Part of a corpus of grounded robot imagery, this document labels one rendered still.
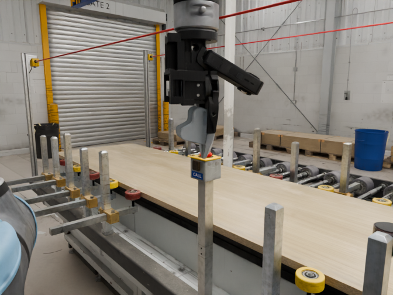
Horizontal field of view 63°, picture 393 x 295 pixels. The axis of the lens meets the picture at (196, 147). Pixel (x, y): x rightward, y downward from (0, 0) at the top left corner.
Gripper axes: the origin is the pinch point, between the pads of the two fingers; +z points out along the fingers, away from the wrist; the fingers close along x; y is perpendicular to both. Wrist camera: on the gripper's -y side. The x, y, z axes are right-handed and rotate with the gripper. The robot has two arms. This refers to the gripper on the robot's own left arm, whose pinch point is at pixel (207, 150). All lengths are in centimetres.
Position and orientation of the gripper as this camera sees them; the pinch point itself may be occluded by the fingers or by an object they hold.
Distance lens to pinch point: 57.3
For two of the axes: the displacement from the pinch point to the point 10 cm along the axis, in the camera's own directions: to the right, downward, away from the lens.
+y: -9.7, 0.4, -2.4
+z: 0.0, 9.8, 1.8
